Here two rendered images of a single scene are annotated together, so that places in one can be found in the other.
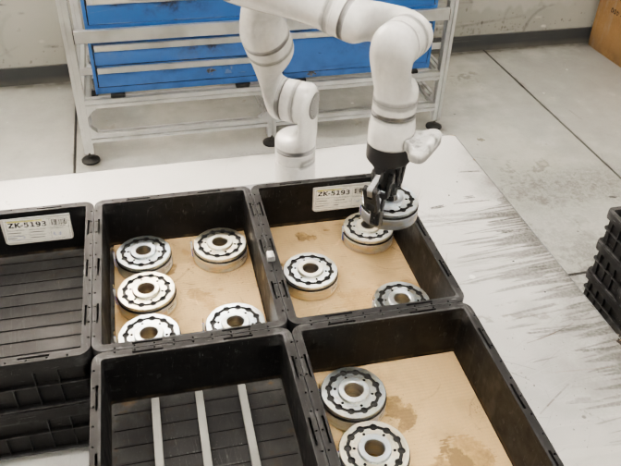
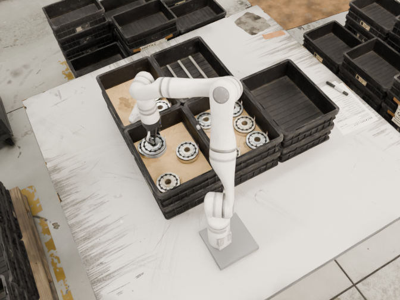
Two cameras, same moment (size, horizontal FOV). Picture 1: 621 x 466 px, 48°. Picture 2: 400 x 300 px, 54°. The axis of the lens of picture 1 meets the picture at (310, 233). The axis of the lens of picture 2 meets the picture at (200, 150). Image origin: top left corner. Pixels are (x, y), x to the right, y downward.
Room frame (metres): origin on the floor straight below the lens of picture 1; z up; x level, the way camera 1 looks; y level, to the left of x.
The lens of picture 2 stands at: (2.03, -0.08, 2.30)
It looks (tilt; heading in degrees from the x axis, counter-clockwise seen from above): 55 degrees down; 172
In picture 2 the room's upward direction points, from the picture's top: 7 degrees counter-clockwise
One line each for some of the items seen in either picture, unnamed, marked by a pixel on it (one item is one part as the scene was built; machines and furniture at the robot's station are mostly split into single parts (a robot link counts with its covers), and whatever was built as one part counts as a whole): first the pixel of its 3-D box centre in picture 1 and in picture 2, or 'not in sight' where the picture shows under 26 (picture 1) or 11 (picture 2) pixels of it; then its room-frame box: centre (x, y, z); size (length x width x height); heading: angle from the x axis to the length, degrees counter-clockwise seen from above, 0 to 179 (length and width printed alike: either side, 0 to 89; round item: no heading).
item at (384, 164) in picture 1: (387, 162); (152, 123); (1.00, -0.12, 1.10); 0.08 x 0.08 x 0.09
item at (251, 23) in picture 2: not in sight; (251, 22); (0.03, 0.61, 0.71); 0.22 x 0.19 x 0.01; 15
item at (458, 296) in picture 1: (347, 242); (171, 149); (1.01, -0.07, 0.92); 0.40 x 0.30 x 0.02; 14
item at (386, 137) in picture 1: (402, 127); (144, 111); (0.99, -0.14, 1.17); 0.11 x 0.09 x 0.06; 62
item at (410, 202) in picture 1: (389, 200); (153, 144); (1.03, -0.14, 1.00); 0.10 x 0.10 x 0.01
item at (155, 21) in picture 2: not in sight; (149, 42); (-0.41, -0.04, 0.37); 0.40 x 0.30 x 0.45; 105
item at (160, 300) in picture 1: (146, 291); (244, 124); (0.92, 0.29, 0.86); 0.10 x 0.10 x 0.01
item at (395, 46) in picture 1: (395, 69); (144, 92); (0.99, -0.12, 1.27); 0.09 x 0.07 x 0.15; 150
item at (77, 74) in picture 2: not in sight; (103, 73); (-0.30, -0.43, 0.26); 0.40 x 0.30 x 0.23; 105
